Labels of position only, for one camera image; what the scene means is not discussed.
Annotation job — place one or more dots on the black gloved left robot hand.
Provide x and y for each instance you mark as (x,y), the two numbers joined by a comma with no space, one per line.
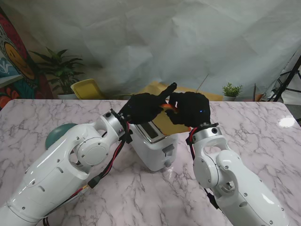
(141,108)

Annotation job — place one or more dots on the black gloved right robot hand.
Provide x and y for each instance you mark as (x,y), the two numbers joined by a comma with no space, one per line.
(192,110)

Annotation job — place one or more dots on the yellow toast slice orange crust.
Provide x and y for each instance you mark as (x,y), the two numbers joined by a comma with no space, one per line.
(165,123)

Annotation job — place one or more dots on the white two-slot toaster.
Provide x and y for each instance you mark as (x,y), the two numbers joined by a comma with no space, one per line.
(150,153)

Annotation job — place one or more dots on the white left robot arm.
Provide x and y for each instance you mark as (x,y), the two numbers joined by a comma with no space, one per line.
(54,169)

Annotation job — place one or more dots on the silver open laptop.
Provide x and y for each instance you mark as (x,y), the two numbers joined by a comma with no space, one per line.
(203,82)

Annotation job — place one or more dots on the small green potted plant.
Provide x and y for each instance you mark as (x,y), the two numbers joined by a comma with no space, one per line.
(231,90)

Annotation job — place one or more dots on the yellow plastic chair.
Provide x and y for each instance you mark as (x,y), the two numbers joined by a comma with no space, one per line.
(87,89)

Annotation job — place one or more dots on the white crumpled backdrop sheet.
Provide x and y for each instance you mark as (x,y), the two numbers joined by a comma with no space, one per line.
(164,35)

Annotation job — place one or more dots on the large green potted plant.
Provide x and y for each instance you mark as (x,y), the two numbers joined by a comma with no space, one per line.
(62,68)

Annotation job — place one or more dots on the teal round plate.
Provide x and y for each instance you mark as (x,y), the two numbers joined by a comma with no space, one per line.
(56,134)

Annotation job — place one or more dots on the black tripod stand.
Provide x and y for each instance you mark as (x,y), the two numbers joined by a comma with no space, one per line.
(289,77)

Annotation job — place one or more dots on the colourful mural panel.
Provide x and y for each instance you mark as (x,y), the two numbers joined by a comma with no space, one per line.
(14,58)

